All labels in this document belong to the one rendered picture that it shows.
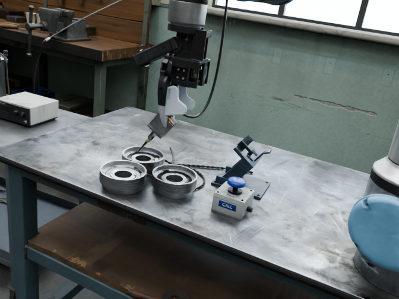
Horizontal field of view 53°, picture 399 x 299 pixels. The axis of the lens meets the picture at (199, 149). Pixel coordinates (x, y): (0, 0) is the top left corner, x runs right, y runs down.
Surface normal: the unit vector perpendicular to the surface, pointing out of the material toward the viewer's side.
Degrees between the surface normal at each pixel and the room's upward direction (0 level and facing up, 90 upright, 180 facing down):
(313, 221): 0
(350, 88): 90
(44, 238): 0
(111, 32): 90
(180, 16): 89
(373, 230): 98
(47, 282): 0
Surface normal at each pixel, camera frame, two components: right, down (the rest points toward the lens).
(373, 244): -0.67, 0.32
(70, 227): 0.13, -0.92
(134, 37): -0.43, 0.28
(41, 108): 0.92, 0.25
